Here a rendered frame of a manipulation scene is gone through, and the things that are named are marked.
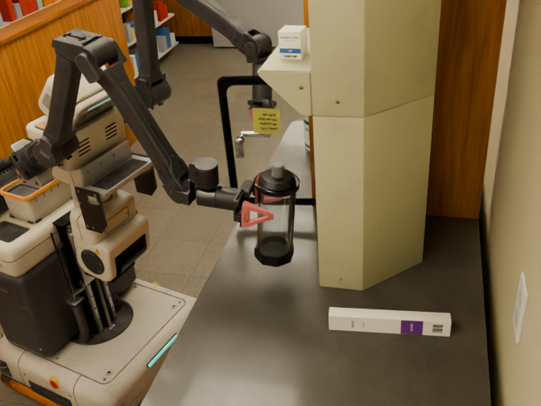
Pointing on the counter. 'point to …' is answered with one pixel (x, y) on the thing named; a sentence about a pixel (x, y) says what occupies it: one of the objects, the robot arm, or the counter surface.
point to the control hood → (291, 79)
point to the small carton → (292, 42)
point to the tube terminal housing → (371, 134)
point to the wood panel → (461, 103)
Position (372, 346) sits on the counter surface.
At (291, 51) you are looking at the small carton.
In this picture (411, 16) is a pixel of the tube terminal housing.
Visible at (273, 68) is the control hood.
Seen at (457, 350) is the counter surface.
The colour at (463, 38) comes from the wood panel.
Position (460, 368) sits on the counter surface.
